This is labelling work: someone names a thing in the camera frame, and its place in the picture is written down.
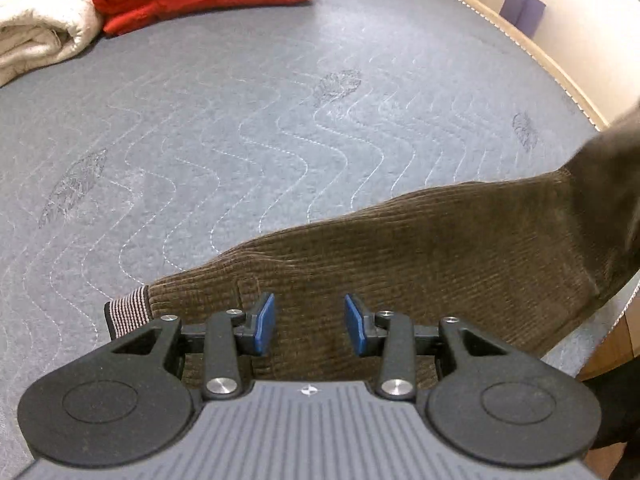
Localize brown corduroy pants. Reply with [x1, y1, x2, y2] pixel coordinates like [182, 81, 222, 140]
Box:
[104, 107, 640, 391]

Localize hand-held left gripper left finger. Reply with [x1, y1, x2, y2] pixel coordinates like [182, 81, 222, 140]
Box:
[107, 292, 277, 401]

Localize grey quilted mattress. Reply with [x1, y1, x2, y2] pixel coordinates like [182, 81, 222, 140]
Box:
[0, 0, 640, 466]

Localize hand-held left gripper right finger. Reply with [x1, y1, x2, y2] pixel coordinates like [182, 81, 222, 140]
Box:
[344, 294, 516, 401]

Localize white fleece folded blanket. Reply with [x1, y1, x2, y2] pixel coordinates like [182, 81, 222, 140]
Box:
[0, 0, 106, 88]

